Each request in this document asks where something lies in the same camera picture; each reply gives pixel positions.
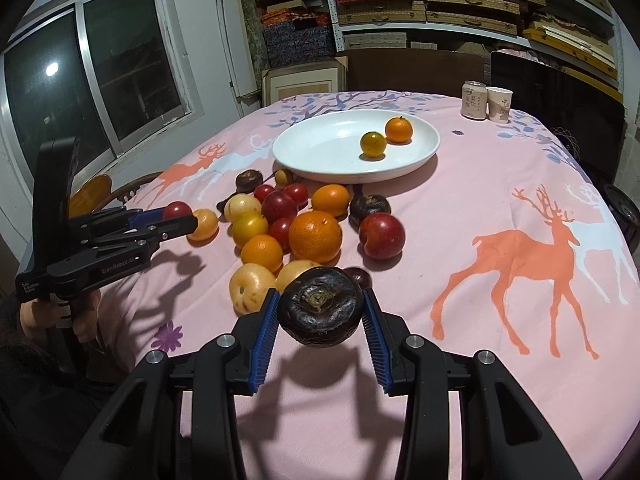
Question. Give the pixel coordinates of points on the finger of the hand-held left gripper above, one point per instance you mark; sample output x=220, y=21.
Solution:
x=175, y=226
x=143, y=219

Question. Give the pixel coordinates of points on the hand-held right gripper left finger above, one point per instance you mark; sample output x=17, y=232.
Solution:
x=262, y=345

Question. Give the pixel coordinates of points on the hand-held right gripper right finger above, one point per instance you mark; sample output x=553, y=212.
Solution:
x=375, y=345

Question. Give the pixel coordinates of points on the red cherry tomato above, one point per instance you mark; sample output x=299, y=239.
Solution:
x=263, y=191
x=281, y=232
x=296, y=193
x=176, y=209

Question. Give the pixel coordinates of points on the pale peach-coloured fruit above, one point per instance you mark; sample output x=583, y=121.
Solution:
x=250, y=287
x=297, y=270

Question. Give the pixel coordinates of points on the pale yellow spotted fruit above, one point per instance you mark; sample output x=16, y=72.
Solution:
x=242, y=206

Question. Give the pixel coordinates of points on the small dark water chestnut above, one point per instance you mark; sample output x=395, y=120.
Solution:
x=357, y=276

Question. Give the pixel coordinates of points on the red plum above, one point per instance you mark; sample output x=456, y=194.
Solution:
x=381, y=235
x=278, y=206

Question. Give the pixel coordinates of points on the small yellow fruit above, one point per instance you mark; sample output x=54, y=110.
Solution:
x=284, y=176

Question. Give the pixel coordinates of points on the large orange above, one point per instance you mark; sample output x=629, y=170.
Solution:
x=315, y=236

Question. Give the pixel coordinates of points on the white plate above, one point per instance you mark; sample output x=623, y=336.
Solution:
x=325, y=145

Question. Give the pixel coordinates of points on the yellow-green citrus fruit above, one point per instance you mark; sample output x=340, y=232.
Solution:
x=373, y=143

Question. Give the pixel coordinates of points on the tangerine with stem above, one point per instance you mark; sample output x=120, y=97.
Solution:
x=398, y=129

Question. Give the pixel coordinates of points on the person's left forearm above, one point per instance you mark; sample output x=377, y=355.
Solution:
x=40, y=385

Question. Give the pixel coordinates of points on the person's left hand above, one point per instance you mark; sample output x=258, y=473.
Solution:
x=87, y=320

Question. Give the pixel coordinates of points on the wooden chair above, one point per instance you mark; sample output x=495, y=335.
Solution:
x=92, y=192

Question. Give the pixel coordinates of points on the sliding window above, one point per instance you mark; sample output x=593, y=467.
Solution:
x=125, y=60

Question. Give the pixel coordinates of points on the pink deer-print tablecloth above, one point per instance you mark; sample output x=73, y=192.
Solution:
x=475, y=185

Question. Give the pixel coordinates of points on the blue patterned boxes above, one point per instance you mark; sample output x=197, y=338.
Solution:
x=297, y=42

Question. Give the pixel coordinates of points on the white metal shelf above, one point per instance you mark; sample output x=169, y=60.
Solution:
x=332, y=30

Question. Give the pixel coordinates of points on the paper cup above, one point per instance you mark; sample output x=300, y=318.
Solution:
x=500, y=105

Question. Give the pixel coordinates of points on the brown chair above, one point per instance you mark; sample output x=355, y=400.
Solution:
x=415, y=72

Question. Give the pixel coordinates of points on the black wheel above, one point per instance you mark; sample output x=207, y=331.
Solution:
x=622, y=210

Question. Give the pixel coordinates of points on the black chair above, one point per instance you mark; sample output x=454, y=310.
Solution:
x=560, y=105

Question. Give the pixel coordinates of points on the stack of woven boxes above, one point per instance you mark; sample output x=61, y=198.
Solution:
x=470, y=5

